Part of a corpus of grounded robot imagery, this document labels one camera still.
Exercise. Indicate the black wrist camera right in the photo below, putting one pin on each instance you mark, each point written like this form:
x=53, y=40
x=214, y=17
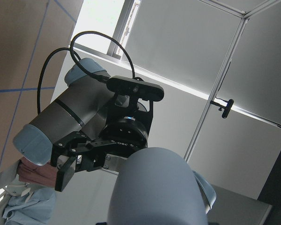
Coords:
x=132, y=87

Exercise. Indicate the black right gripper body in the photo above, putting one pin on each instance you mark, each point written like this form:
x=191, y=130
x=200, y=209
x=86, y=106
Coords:
x=121, y=137

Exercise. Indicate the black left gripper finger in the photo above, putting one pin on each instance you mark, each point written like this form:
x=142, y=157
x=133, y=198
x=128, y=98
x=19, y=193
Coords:
x=66, y=169

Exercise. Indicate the black overhead camera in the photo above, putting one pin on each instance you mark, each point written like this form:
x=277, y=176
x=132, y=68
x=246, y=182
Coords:
x=226, y=108

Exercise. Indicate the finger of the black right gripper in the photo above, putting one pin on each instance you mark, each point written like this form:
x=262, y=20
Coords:
x=114, y=163

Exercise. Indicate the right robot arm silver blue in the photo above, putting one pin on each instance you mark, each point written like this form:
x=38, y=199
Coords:
x=94, y=118

